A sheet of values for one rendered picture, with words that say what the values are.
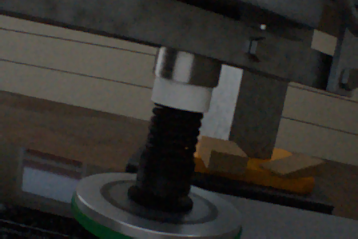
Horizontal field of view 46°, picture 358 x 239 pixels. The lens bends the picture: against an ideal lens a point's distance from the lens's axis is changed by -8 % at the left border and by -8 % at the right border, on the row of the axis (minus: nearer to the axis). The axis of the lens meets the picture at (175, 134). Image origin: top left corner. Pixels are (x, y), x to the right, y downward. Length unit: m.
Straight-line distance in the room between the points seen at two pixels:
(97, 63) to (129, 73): 0.51
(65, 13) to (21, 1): 0.04
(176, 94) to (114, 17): 0.13
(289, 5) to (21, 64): 6.92
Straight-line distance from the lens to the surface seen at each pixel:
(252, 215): 0.78
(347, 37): 0.60
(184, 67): 0.50
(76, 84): 7.00
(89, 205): 0.50
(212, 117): 1.43
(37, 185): 0.71
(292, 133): 6.96
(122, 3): 0.42
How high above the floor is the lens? 1.04
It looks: 10 degrees down
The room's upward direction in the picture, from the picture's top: 12 degrees clockwise
